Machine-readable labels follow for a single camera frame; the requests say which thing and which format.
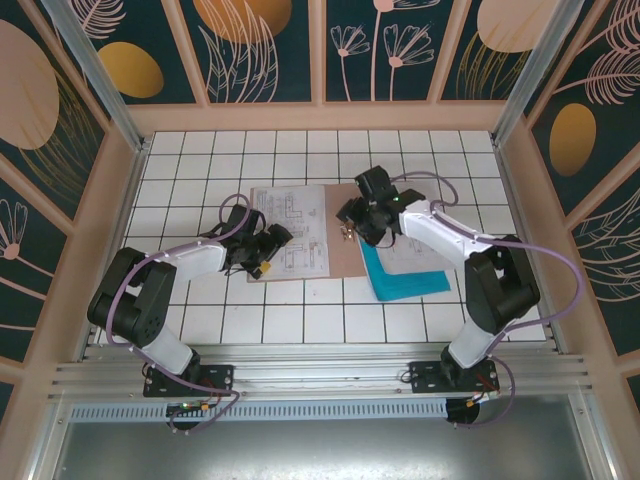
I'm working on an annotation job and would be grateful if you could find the white sheet with L-shape drawings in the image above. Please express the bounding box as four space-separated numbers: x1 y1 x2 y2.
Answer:
248 184 334 282

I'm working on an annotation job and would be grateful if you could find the brown cardboard folder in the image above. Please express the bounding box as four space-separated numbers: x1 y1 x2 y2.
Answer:
247 182 369 284

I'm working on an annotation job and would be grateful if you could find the white printed paper sheet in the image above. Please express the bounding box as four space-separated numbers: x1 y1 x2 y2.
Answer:
375 234 454 277

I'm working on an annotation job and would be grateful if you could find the steel sheet panel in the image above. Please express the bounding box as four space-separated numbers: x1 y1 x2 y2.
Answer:
29 394 614 480

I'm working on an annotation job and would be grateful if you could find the aluminium side rail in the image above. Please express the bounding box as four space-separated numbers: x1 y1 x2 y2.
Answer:
77 139 150 362
492 134 569 354

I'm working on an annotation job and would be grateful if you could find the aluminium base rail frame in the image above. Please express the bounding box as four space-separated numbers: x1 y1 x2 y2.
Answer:
48 341 599 401

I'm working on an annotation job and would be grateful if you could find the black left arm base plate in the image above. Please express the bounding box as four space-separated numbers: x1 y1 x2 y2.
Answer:
143 363 236 399

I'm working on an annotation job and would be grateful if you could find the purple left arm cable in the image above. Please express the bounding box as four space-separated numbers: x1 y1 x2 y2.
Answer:
107 194 246 436

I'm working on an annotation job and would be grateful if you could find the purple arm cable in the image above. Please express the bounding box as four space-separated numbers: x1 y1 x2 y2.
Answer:
387 170 586 431
107 194 246 436

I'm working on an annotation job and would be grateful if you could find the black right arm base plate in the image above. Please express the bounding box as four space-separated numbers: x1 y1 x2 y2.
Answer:
408 359 501 396

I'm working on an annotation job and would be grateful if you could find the grey slotted cable duct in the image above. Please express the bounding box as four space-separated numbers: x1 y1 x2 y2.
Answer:
69 398 449 422

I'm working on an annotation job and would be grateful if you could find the aluminium corner post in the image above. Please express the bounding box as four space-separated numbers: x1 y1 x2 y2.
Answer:
41 0 149 154
491 0 574 146

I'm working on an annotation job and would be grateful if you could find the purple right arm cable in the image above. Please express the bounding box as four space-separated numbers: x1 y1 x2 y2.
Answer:
387 170 586 431

